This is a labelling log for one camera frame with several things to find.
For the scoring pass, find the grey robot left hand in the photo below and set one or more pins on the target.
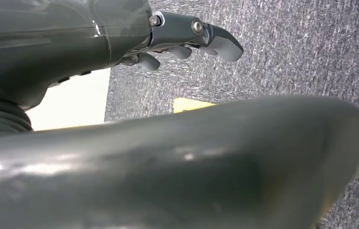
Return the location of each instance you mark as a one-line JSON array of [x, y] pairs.
[[56, 34]]

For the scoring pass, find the yellow floor tape marking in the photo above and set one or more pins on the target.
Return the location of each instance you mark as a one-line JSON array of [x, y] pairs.
[[189, 105]]

